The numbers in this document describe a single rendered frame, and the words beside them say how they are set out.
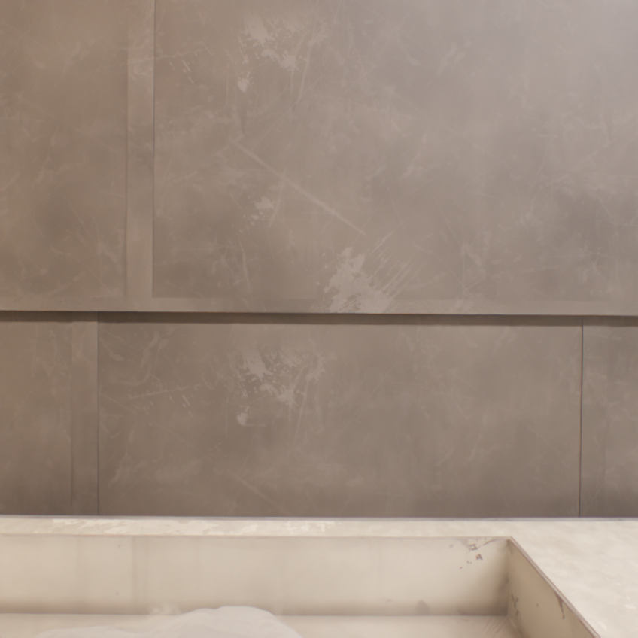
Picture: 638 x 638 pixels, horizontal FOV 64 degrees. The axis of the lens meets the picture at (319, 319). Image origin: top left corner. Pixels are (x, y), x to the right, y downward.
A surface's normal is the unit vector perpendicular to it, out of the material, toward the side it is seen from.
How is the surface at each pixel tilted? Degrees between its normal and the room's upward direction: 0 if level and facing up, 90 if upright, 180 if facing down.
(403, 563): 90
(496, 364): 90
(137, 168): 90
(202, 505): 90
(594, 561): 0
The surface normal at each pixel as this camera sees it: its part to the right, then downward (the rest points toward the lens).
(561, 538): 0.01, -1.00
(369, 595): 0.01, 0.01
